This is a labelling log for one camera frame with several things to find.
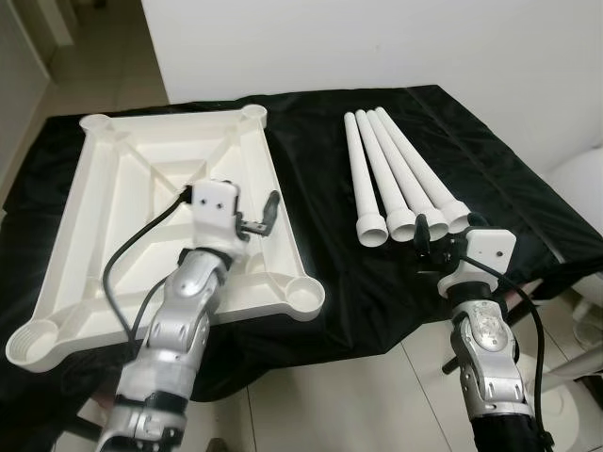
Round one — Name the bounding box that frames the white plastic table leg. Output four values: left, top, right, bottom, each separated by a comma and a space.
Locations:
376, 106, 472, 234
356, 110, 417, 242
367, 108, 448, 238
343, 112, 389, 250

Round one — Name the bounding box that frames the white plastic table top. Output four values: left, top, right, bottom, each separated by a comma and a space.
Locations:
5, 104, 326, 370

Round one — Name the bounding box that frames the black table cloth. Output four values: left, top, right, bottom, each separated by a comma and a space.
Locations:
0, 85, 603, 452

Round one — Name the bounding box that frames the white stand pole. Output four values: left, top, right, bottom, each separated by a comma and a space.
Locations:
551, 330, 603, 389

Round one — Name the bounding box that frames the white round stand base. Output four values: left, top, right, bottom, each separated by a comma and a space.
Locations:
549, 350, 593, 451

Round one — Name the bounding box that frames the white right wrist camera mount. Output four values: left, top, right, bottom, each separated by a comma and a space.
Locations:
441, 229, 517, 298

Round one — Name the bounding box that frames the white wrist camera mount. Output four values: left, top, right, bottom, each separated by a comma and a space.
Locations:
441, 229, 517, 298
184, 181, 248, 253

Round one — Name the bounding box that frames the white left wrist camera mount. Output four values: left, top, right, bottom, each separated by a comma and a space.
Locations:
184, 181, 248, 253

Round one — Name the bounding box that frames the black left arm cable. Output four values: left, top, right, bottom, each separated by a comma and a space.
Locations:
101, 186, 194, 340

